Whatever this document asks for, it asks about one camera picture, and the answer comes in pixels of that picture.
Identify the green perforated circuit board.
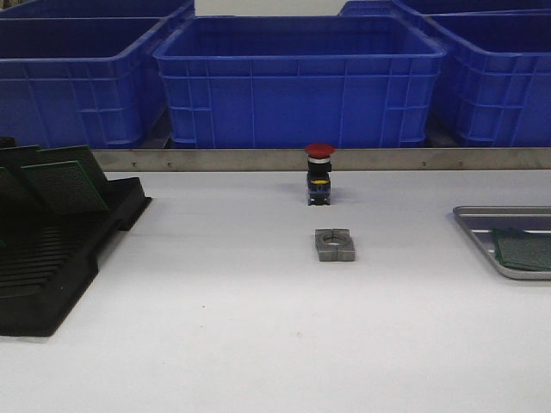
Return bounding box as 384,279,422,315
492,228,550,240

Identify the black slotted board rack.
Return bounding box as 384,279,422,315
1,177,152,337

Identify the silver metal tray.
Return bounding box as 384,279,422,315
453,206,550,281

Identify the red emergency stop button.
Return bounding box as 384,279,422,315
305,143,335,206

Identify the grey metal clamp block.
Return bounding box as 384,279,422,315
314,228,356,262

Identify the center blue plastic bin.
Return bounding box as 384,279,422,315
154,16,445,149

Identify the blue plastic bin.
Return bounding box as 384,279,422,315
154,16,445,149
424,13,550,147
1,17,170,149

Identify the left blue plastic bin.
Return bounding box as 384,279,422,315
1,17,170,149

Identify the right blue plastic bin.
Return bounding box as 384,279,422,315
424,13,550,147

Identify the far right blue bin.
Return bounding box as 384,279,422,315
338,0,550,16

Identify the far left blue bin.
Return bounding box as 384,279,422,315
1,1,195,18

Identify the metal table edge rail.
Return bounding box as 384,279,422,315
93,147,550,172

